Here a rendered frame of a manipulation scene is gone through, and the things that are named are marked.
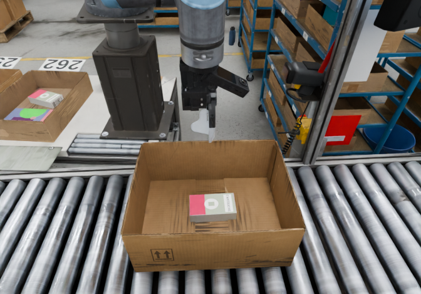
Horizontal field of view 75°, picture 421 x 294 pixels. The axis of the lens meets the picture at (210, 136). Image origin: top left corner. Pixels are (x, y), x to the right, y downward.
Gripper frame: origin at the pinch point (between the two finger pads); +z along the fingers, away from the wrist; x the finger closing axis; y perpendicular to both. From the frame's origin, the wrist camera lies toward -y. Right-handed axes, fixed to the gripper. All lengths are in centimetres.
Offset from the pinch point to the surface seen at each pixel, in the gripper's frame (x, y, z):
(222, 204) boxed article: 13.7, -2.3, 17.9
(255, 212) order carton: 15.4, -12.1, 21.0
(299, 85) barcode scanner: -12.7, -27.3, -2.8
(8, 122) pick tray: -23, 72, 17
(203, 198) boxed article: 11.5, 2.9, 18.2
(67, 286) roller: 32, 36, 21
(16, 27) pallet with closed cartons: -359, 266, 133
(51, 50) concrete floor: -282, 189, 129
